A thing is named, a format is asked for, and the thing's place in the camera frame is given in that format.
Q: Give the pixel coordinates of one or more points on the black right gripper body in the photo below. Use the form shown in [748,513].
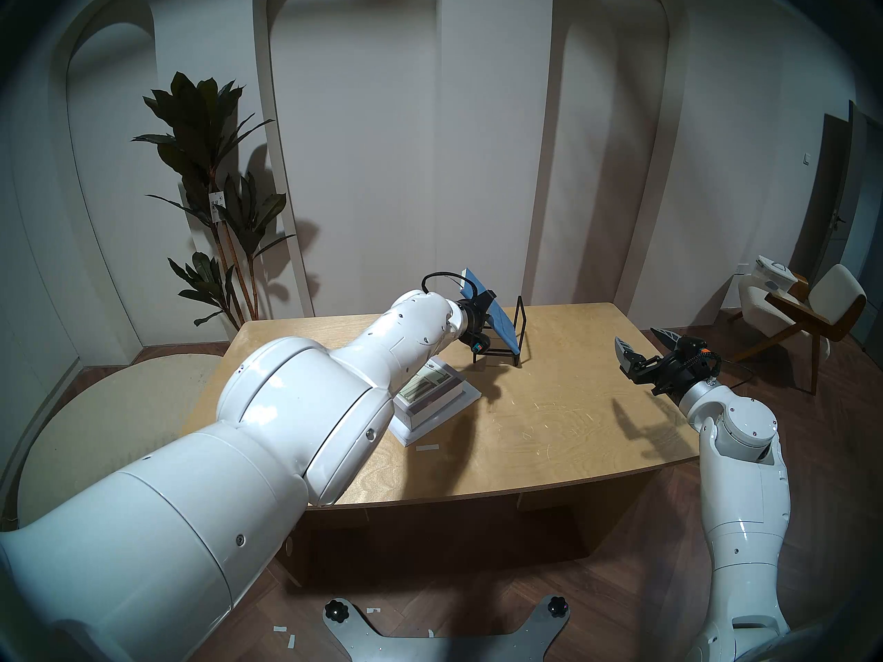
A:
[672,381]

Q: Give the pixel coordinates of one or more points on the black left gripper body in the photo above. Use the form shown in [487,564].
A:
[472,319]

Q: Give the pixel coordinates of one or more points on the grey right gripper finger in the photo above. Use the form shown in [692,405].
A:
[626,356]
[668,336]

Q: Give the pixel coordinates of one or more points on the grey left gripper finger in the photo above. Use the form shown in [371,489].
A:
[486,302]

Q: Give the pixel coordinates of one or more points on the blue notebook with bookmark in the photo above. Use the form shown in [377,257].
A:
[503,326]

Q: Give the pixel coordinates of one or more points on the thick white printed book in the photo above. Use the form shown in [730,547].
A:
[431,392]

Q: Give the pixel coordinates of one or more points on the large thin white book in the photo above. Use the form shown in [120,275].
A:
[452,409]

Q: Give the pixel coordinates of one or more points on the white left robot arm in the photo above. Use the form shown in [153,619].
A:
[276,460]

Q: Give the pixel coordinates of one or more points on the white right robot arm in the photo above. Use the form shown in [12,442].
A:
[745,488]

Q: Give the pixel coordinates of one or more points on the white plastic box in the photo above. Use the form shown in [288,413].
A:
[772,276]

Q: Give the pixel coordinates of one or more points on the white wooden armchair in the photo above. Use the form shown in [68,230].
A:
[831,302]

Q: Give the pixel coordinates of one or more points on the dark grey door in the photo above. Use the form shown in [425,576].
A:
[845,205]

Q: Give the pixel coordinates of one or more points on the black star knob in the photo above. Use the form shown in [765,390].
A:
[336,610]
[558,606]

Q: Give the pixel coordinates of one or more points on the white plant tag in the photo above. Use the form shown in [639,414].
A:
[217,207]

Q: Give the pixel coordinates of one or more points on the tall dark green plant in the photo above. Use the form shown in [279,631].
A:
[207,136]

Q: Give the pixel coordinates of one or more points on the round beige rug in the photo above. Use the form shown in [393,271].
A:
[103,447]

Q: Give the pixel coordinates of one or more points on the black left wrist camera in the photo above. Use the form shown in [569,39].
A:
[479,343]

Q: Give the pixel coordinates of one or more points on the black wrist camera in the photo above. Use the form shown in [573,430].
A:
[479,343]
[700,356]

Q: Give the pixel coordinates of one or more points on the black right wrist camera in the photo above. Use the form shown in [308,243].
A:
[700,356]

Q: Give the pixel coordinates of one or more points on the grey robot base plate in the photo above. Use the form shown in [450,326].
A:
[448,647]

